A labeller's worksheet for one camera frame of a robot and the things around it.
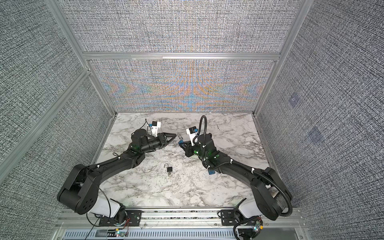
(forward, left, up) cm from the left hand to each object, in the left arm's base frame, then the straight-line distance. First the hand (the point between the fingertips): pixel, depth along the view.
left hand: (176, 137), depth 80 cm
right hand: (-2, -2, -3) cm, 4 cm away
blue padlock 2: (-12, -19, -19) cm, 30 cm away
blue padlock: (-2, -2, -2) cm, 3 cm away
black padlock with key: (-9, +5, -21) cm, 23 cm away
